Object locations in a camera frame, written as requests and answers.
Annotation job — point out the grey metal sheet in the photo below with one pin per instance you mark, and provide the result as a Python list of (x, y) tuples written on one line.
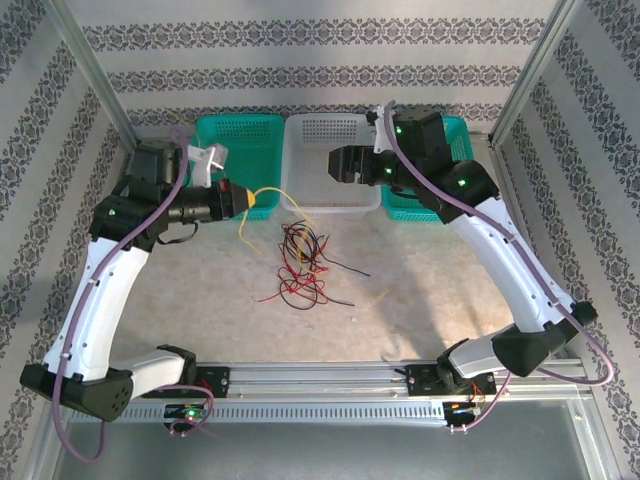
[(325, 450)]

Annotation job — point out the aluminium frame post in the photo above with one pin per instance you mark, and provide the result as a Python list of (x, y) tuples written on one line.
[(95, 75), (540, 55)]

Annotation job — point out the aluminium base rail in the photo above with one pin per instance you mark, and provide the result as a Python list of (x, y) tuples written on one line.
[(325, 380)]

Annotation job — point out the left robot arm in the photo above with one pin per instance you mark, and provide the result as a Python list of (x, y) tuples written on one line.
[(100, 310)]

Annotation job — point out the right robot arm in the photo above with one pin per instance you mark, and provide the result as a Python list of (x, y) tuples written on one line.
[(510, 270)]

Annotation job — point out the teal plastic basket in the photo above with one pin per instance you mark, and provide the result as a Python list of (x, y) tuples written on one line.
[(405, 210), (250, 145)]

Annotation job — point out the white plastic basket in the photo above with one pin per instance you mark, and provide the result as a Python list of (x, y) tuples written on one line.
[(310, 150)]

